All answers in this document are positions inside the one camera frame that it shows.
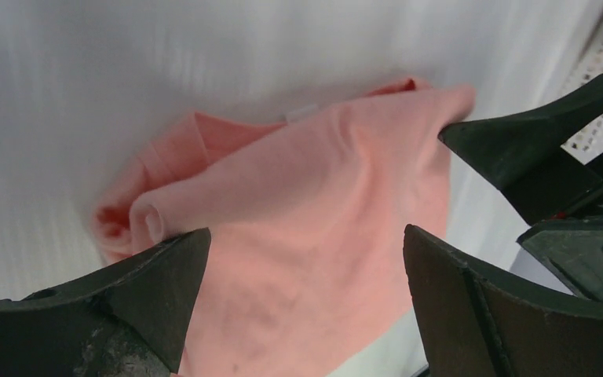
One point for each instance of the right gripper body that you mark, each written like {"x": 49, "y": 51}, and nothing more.
{"x": 568, "y": 239}

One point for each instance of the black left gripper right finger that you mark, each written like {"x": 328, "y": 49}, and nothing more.
{"x": 476, "y": 319}

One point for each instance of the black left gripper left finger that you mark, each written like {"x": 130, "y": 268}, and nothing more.
{"x": 127, "y": 319}

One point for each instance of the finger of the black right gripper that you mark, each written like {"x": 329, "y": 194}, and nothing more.
{"x": 506, "y": 149}

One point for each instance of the salmon pink t-shirt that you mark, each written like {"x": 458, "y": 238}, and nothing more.
{"x": 307, "y": 223}

